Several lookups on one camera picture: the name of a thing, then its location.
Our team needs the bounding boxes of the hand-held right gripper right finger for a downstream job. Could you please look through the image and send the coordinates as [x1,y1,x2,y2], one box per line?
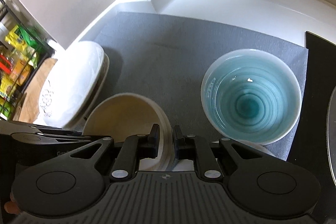
[173,126,273,182]

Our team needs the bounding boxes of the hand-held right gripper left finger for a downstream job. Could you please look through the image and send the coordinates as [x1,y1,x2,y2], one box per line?
[56,123,160,182]

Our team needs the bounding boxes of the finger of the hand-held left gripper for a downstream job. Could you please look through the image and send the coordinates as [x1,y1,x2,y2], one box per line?
[12,131,93,146]

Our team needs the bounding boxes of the beige bowl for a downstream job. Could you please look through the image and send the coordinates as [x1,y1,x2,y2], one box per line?
[83,93,174,172]

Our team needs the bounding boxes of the small white floral plate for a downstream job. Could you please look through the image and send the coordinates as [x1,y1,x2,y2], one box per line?
[38,40,107,130]

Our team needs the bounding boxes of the teal glazed bowl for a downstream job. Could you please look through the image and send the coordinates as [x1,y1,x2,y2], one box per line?
[201,49,302,146]

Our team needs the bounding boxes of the large white floral plate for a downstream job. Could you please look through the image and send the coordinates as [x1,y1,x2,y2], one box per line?
[63,48,110,130]

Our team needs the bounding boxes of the person's left hand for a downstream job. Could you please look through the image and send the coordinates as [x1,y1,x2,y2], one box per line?
[4,191,23,215]

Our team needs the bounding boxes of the wooden cutting board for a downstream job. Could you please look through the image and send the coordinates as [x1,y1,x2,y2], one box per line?
[13,57,87,125]

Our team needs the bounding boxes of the grey mat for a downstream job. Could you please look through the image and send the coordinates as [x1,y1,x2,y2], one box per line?
[71,11,309,170]

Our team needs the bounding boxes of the red-label oil bottle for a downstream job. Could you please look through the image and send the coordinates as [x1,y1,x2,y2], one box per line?
[0,55,13,75]

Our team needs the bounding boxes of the yellow green packets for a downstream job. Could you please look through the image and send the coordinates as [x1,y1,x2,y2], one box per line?
[5,25,42,69]

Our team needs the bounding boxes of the black wire rack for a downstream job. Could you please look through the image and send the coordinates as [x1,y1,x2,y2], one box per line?
[0,0,55,98]

